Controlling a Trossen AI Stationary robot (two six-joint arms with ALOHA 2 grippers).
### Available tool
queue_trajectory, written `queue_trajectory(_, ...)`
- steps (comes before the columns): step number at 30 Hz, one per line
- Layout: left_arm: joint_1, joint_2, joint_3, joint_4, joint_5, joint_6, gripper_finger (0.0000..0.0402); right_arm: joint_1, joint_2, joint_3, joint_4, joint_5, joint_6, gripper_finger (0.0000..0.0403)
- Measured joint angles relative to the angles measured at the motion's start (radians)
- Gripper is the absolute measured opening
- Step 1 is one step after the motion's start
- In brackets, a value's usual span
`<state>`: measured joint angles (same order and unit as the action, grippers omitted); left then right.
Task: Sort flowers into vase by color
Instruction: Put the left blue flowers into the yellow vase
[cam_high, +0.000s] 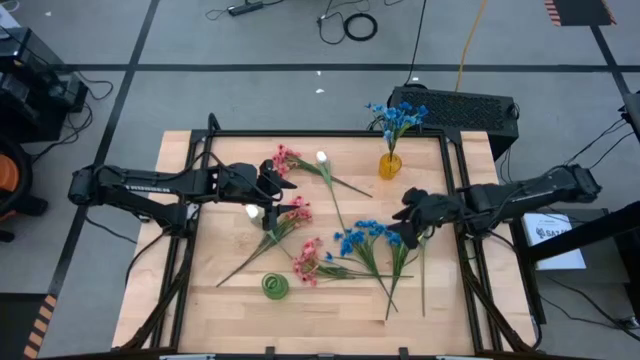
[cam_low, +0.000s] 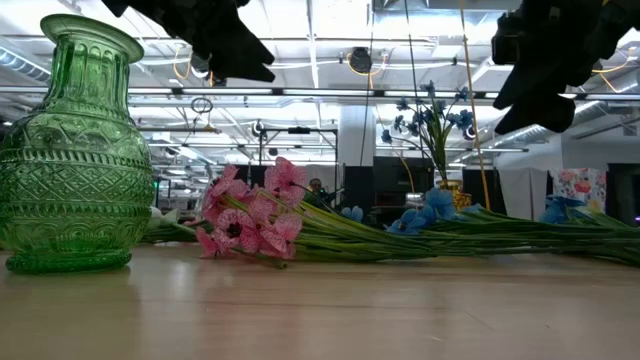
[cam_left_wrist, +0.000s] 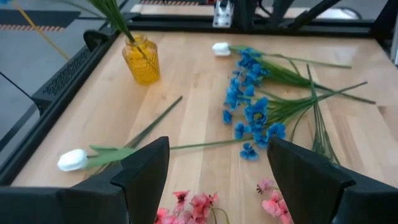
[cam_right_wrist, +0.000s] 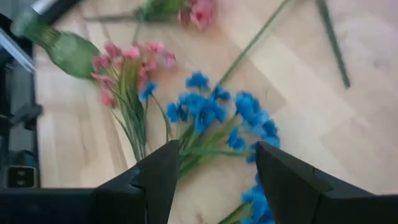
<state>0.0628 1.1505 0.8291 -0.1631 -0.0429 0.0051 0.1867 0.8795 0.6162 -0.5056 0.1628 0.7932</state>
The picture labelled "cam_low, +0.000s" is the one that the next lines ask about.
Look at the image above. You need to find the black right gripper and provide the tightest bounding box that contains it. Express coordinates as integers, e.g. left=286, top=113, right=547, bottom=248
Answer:
left=491, top=0, right=640, bottom=135

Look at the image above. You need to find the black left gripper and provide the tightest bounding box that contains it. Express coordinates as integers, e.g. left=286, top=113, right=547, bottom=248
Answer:
left=102, top=0, right=276, bottom=83

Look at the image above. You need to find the blue artificial flower bunch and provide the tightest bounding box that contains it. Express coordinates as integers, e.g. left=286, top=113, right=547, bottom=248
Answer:
left=379, top=79, right=475, bottom=184
left=341, top=187, right=640, bottom=266
left=538, top=193, right=640, bottom=261

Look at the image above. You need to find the pink artificial flower bunch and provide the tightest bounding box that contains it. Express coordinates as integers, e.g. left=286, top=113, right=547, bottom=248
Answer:
left=194, top=156, right=640, bottom=272

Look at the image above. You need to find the white artificial tulip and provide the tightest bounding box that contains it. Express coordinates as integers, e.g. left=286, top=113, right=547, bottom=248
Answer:
left=144, top=206, right=211, bottom=245

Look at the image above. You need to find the amber glass vase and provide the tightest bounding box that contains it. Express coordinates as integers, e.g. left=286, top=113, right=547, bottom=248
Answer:
left=437, top=178, right=474, bottom=212

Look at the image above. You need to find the green patterned glass vase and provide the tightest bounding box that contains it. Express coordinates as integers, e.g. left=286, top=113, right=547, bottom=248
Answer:
left=0, top=13, right=156, bottom=276

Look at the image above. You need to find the floral patterned cloth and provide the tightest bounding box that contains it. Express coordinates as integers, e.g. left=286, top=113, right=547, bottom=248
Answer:
left=548, top=167, right=608, bottom=214

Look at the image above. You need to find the person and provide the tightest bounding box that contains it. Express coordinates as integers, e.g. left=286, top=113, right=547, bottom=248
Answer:
left=305, top=177, right=329, bottom=206

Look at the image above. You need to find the yellow hanging cable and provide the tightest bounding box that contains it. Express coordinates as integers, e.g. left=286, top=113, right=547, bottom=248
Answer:
left=458, top=0, right=492, bottom=211

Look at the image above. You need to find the black background frame stand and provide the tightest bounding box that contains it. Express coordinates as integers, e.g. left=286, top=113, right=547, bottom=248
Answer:
left=257, top=126, right=341, bottom=194

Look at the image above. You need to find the black overhead camera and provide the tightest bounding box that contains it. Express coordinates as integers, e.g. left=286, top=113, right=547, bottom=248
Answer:
left=348, top=46, right=374, bottom=75

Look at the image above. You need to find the black hanging cable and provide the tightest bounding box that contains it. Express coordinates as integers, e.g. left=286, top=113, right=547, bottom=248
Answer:
left=402, top=0, right=427, bottom=162

